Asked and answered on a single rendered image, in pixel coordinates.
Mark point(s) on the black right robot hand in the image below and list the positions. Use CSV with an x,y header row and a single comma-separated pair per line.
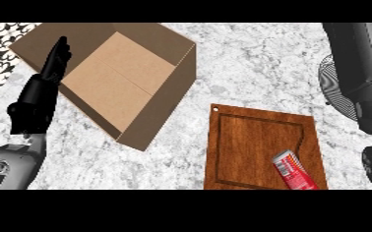
x,y
368,163

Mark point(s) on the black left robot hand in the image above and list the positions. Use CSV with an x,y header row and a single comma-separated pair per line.
x,y
41,95

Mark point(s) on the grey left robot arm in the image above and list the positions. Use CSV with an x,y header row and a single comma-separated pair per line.
x,y
21,163

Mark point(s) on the brown wooden cutting board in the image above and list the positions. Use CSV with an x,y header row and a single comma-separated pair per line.
x,y
247,144

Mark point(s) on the red and white packet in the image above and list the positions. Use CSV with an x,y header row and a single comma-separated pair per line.
x,y
292,170

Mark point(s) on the brown open cardboard box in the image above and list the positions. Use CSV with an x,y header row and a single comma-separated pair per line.
x,y
121,75

